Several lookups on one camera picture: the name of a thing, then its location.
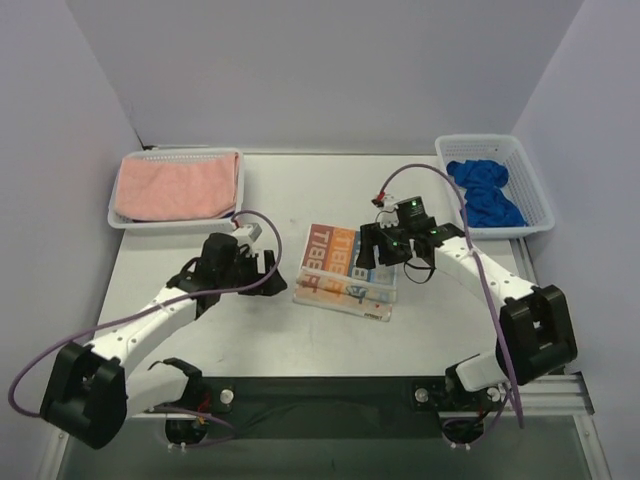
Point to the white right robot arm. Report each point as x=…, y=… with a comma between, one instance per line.
x=534, y=331

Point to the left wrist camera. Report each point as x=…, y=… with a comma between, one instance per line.
x=250, y=231

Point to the orange patterned towel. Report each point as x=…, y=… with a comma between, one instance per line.
x=328, y=277

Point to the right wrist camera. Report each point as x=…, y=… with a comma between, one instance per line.
x=385, y=202

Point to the white right plastic basket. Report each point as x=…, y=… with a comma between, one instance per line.
x=523, y=187

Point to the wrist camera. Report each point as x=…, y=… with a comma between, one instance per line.
x=385, y=202
x=250, y=231

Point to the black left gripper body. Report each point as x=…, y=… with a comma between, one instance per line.
x=258, y=273

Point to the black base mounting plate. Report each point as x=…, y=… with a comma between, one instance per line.
x=329, y=408

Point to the pink towel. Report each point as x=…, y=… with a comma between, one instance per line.
x=177, y=188

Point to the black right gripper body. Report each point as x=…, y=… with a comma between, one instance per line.
x=378, y=243

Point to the blue towel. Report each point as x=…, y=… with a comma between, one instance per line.
x=485, y=203

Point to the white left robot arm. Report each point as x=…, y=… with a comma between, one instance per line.
x=93, y=388

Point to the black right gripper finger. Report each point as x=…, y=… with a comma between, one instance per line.
x=388, y=249
x=366, y=256

